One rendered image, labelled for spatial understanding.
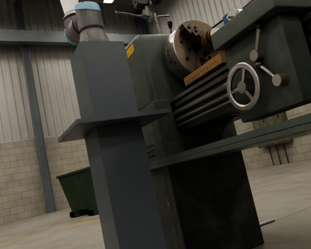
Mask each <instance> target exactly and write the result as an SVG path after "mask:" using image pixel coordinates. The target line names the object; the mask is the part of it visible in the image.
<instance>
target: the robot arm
mask: <svg viewBox="0 0 311 249"><path fill-rule="evenodd" d="M60 2H61V5H62V8H63V11H64V14H65V16H64V18H63V21H64V24H65V30H64V37H65V39H66V40H67V41H68V42H69V43H71V44H72V45H76V46H78V44H79V42H98V41H110V40H109V38H108V37H107V35H106V33H105V29H104V24H103V19H102V14H101V10H100V6H99V4H97V3H96V2H93V1H83V2H80V3H79V2H78V0H60ZM152 2H154V3H155V4H157V5H159V4H160V3H161V2H162V0H133V5H134V9H143V10H142V14H140V15H143V16H149V19H147V18H145V19H147V21H148V22H149V23H150V22H151V20H152V14H153V6H152Z"/></svg>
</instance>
